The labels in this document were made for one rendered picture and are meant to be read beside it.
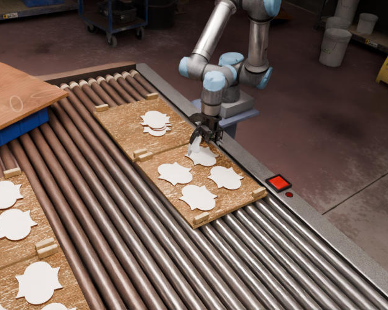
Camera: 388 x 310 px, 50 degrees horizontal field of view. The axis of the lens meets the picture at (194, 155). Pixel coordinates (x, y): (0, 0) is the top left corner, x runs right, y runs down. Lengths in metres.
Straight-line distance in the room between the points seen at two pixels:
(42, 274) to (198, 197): 0.59
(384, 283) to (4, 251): 1.19
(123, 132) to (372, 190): 2.14
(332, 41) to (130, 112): 3.50
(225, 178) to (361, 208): 1.73
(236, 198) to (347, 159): 2.18
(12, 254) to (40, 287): 0.17
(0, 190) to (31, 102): 0.46
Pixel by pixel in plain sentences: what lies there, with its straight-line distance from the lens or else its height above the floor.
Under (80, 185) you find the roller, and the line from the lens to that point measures 1.63.
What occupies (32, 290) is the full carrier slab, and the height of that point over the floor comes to 0.95.
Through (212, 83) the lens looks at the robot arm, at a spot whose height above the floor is 1.31.
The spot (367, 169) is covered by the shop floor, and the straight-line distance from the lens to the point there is 3.62.
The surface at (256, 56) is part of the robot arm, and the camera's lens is 1.96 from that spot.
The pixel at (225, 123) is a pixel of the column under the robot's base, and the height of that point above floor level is 0.87.
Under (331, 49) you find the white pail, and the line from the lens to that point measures 5.19.
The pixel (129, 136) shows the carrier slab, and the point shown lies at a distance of 1.84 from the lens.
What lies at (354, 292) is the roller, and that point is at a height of 0.92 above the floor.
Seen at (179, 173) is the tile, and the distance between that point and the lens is 1.63.
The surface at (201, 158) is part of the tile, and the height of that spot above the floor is 0.94.
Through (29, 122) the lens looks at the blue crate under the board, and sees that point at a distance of 1.93.
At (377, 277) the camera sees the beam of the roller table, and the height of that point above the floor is 0.92.
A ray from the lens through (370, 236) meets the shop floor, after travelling 3.04.
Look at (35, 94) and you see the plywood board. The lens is 1.98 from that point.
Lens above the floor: 1.99
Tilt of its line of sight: 37 degrees down
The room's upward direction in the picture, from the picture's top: 6 degrees clockwise
